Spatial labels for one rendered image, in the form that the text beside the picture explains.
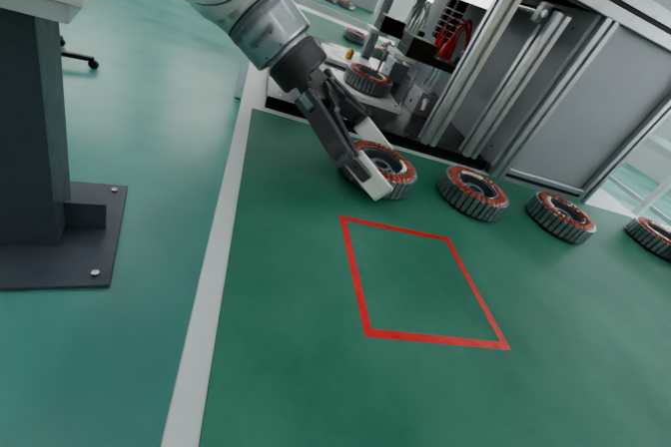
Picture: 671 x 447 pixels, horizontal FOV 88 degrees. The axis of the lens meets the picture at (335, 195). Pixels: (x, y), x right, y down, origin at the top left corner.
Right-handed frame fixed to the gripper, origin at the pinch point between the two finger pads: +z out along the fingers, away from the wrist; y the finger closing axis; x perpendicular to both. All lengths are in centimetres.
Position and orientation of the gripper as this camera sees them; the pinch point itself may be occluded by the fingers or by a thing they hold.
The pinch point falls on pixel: (379, 166)
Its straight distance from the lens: 52.0
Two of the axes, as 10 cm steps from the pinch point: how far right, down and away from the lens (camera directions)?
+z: 6.3, 7.1, 3.2
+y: -1.5, 5.1, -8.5
